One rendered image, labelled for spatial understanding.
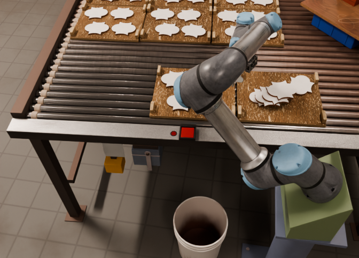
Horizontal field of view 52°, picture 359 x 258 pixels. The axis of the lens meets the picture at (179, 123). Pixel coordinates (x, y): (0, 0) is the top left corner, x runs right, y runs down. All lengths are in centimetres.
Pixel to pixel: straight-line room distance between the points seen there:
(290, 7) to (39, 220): 215
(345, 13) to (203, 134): 114
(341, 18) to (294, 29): 27
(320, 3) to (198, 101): 139
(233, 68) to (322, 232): 72
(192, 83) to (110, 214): 156
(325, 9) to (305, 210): 131
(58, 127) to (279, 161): 105
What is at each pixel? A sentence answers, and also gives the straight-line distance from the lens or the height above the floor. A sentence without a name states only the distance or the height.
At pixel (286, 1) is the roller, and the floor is 91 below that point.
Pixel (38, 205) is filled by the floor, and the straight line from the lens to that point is 276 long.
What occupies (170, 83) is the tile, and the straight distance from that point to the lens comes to 192.
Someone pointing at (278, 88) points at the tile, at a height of 99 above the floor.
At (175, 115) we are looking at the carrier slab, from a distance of 178.
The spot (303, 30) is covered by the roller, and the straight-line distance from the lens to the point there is 244.
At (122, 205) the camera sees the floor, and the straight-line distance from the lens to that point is 260.
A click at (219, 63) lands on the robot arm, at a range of 116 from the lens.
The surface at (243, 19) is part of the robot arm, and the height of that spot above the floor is 138.
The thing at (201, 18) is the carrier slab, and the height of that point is 94.
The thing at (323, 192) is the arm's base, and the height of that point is 112.
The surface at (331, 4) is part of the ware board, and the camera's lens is 246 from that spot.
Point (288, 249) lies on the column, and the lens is 182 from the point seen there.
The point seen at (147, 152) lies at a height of 83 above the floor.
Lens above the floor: 227
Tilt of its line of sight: 50 degrees down
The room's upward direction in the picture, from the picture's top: 2 degrees counter-clockwise
